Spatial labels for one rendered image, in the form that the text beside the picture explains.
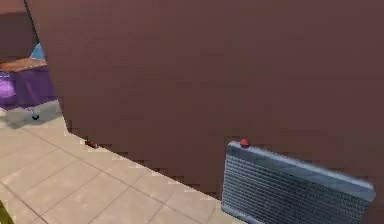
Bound green object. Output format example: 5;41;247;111
0;200;16;224

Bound grey ribbed radiator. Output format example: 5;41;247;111
220;137;377;224

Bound purple wheeled cart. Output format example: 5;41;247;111
0;57;58;121

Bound light blue triangular object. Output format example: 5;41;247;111
29;43;46;61

